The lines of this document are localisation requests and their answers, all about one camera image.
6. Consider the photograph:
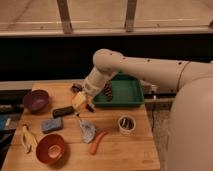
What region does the orange carrot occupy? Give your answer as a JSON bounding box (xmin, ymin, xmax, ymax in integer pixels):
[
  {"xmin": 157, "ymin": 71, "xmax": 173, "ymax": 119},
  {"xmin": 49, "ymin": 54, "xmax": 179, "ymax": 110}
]
[{"xmin": 89, "ymin": 131, "xmax": 108, "ymax": 155}]

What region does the purple bowl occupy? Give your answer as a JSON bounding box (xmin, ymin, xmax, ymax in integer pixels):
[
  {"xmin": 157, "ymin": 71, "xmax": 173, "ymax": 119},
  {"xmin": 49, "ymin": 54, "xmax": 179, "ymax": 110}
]
[{"xmin": 23, "ymin": 89, "xmax": 49, "ymax": 112}]

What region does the small dark metal object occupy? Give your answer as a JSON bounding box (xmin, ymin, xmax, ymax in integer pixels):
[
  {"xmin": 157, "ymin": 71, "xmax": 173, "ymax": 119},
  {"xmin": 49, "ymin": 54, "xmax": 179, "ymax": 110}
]
[{"xmin": 71, "ymin": 84, "xmax": 82, "ymax": 94}]

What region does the white cup with cutlery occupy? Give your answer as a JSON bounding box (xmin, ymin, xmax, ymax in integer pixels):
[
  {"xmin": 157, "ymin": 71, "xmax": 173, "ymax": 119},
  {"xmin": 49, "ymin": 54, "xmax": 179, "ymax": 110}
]
[{"xmin": 118, "ymin": 115, "xmax": 136, "ymax": 135}]

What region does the black rectangular block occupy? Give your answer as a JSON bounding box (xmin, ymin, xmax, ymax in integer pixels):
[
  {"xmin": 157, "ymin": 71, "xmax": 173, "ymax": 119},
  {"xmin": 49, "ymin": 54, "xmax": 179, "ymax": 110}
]
[{"xmin": 52, "ymin": 106, "xmax": 74, "ymax": 118}]

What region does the blue sponge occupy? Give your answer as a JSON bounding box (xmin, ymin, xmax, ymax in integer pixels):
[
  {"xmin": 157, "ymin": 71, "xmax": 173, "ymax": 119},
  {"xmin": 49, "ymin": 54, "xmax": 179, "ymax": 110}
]
[{"xmin": 41, "ymin": 118, "xmax": 63, "ymax": 134}]

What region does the green plastic tray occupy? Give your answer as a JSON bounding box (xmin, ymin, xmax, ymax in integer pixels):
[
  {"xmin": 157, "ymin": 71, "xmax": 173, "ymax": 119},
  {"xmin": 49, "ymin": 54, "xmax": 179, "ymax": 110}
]
[{"xmin": 92, "ymin": 73, "xmax": 144, "ymax": 107}]

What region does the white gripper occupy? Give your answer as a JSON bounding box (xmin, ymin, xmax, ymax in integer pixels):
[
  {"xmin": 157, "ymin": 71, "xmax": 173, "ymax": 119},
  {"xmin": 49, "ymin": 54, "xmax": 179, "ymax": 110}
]
[{"xmin": 72, "ymin": 78, "xmax": 101, "ymax": 110}]

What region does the black marker pen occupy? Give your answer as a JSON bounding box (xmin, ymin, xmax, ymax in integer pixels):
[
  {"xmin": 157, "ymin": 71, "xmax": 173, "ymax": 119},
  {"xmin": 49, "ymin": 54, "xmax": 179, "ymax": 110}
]
[{"xmin": 86, "ymin": 104, "xmax": 94, "ymax": 113}]

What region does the yellow banana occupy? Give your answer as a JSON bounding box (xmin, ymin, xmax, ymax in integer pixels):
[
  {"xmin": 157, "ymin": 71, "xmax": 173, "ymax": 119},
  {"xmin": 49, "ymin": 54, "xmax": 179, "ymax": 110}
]
[{"xmin": 21, "ymin": 124, "xmax": 37, "ymax": 153}]

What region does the dark grape bunch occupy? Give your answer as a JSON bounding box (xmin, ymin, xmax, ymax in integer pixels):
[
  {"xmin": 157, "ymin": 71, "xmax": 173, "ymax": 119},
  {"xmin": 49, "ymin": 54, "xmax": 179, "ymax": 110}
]
[{"xmin": 103, "ymin": 83, "xmax": 113, "ymax": 101}]

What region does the red bowl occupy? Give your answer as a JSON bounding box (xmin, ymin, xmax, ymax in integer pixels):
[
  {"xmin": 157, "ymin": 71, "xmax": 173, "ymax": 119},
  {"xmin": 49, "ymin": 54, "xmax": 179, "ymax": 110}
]
[{"xmin": 36, "ymin": 134, "xmax": 65, "ymax": 165}]

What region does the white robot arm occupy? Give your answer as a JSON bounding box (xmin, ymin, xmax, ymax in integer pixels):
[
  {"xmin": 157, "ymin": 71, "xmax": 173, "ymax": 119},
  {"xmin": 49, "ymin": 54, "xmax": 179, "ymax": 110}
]
[{"xmin": 83, "ymin": 49, "xmax": 213, "ymax": 171}]

